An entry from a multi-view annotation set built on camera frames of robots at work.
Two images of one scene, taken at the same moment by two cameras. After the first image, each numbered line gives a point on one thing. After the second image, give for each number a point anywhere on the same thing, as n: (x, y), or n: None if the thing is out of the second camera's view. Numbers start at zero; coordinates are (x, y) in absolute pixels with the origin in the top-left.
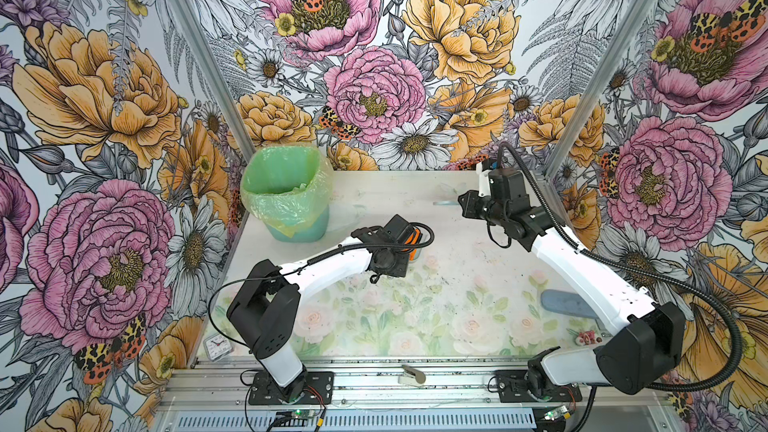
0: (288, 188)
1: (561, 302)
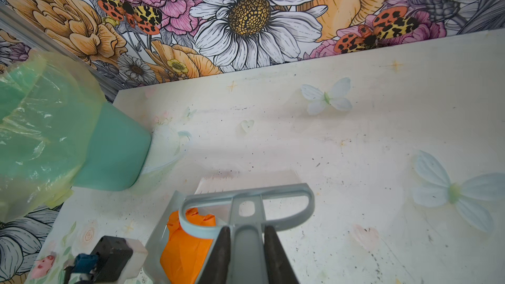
0: (58, 133)
1: None
